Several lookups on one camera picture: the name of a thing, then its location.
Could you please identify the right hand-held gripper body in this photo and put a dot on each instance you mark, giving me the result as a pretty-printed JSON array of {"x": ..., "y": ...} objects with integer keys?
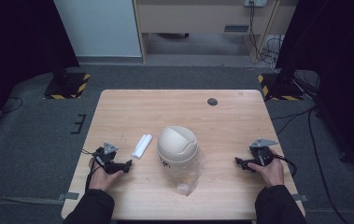
[{"x": 261, "y": 152}]

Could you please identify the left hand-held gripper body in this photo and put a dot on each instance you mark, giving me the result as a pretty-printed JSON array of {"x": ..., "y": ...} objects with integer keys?
[{"x": 107, "y": 155}]

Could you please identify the beige trash can with lid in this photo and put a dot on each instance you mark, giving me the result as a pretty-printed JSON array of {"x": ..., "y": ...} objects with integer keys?
[{"x": 177, "y": 148}]

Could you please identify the clear plastic bag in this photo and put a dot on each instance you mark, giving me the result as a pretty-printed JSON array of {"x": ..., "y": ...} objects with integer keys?
[{"x": 187, "y": 177}]

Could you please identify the person's right hand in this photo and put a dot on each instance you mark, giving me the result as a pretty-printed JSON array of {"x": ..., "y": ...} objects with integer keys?
[{"x": 268, "y": 172}]

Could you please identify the person's left hand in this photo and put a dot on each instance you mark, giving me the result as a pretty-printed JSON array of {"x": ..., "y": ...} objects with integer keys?
[{"x": 102, "y": 179}]

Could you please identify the grey table grommet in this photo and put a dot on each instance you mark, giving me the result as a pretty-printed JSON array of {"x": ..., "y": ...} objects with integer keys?
[{"x": 212, "y": 101}]

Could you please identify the black stand base striped edge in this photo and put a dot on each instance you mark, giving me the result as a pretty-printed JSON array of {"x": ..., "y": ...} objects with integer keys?
[
  {"x": 67, "y": 85},
  {"x": 282, "y": 87}
]

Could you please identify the black curtain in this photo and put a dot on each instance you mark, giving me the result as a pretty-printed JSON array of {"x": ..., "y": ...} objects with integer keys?
[
  {"x": 336, "y": 68},
  {"x": 19, "y": 59}
]

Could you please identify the white panel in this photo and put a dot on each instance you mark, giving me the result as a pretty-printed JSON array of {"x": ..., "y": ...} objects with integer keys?
[{"x": 98, "y": 28}]

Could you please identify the beige wooden cabinet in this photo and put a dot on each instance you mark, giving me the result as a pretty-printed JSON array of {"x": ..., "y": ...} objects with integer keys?
[{"x": 209, "y": 21}]

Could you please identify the grey table bracket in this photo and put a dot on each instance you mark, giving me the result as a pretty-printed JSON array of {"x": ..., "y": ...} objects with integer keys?
[
  {"x": 68, "y": 196},
  {"x": 301, "y": 197}
]

